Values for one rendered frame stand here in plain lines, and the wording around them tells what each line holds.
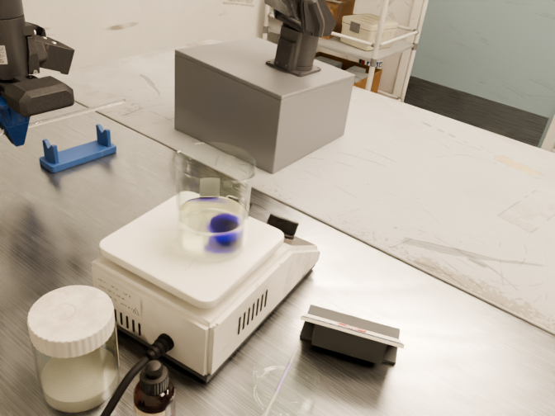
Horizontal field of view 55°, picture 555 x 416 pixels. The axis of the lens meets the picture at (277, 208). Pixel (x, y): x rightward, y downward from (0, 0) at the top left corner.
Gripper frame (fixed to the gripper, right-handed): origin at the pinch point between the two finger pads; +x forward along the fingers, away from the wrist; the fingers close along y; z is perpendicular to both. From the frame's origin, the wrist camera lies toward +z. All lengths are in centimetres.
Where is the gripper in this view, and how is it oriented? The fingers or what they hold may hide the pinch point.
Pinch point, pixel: (13, 118)
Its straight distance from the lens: 71.9
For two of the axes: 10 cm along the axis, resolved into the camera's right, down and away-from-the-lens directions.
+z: 6.4, -3.5, 6.8
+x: -1.0, 8.4, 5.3
